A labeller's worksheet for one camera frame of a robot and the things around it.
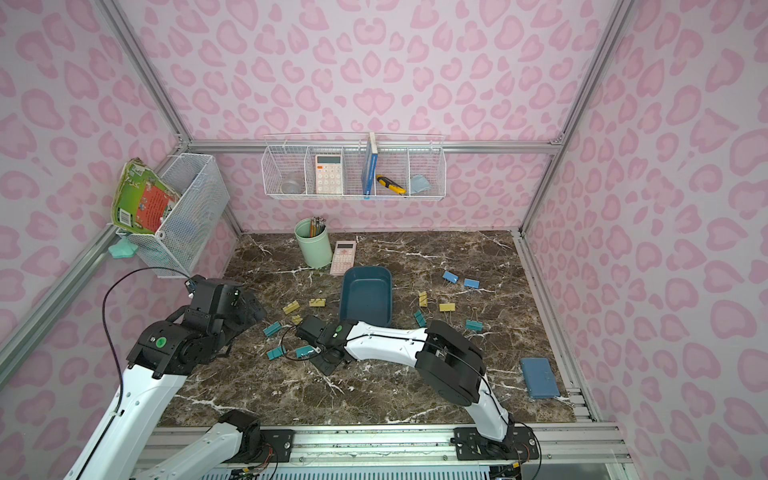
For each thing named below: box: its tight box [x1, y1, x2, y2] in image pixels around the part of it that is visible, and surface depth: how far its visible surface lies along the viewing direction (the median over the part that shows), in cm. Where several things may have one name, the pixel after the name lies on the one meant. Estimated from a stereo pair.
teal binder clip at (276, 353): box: [266, 345, 287, 361], surface depth 90 cm
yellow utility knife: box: [376, 175, 407, 195], surface depth 99 cm
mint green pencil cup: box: [294, 218, 333, 269], surface depth 106 cm
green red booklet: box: [111, 158, 181, 234], surface depth 73 cm
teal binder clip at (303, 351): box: [295, 346, 314, 359], surface depth 90 cm
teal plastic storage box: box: [340, 266, 393, 327], surface depth 102 cm
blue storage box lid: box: [520, 358, 561, 399], surface depth 84 cm
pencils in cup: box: [310, 216, 326, 238], surface depth 103 cm
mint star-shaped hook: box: [108, 236, 139, 259], surface depth 64 cm
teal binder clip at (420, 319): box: [414, 310, 427, 328], surface depth 97 cm
